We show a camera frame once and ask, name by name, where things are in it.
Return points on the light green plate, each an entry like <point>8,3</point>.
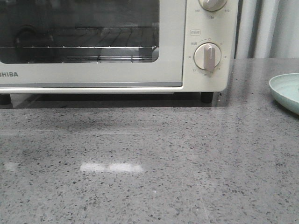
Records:
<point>285,90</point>

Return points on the beige timer knob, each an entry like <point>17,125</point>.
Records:
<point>207,56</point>

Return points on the black oven foot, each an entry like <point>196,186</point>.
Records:
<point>5,99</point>
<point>206,97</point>

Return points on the black left oven foot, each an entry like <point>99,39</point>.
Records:
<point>5,99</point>

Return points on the black right oven foot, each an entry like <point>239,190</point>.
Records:
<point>206,97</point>

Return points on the metal wire oven rack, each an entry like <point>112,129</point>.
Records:
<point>81,45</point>

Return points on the glass oven door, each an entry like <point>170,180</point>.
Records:
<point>168,16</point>

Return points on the cream white toaster oven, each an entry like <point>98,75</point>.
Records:
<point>201,26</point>

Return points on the beige temperature knob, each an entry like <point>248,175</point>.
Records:
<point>212,5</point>

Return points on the grey window curtain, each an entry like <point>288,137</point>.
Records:
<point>267,29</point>

